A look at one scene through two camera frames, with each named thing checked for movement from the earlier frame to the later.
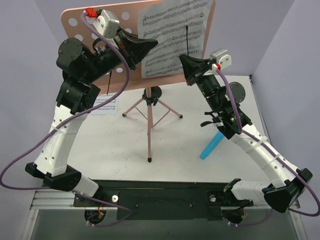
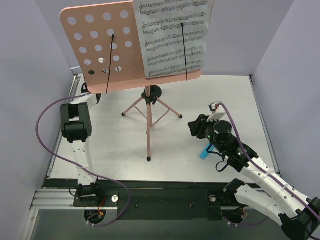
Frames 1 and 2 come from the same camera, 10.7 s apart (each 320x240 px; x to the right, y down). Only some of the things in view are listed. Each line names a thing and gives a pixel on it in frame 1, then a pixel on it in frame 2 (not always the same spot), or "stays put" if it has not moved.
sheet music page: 179,27 stays put
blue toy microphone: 212,145 stays put
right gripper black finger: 192,66 to 196,126
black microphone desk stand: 156,93 stays put
